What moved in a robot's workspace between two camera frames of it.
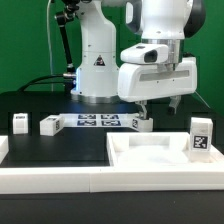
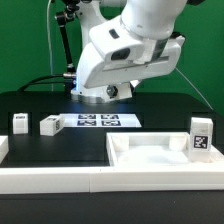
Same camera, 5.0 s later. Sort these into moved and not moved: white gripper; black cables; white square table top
Moved: white gripper
Not moved: black cables; white square table top
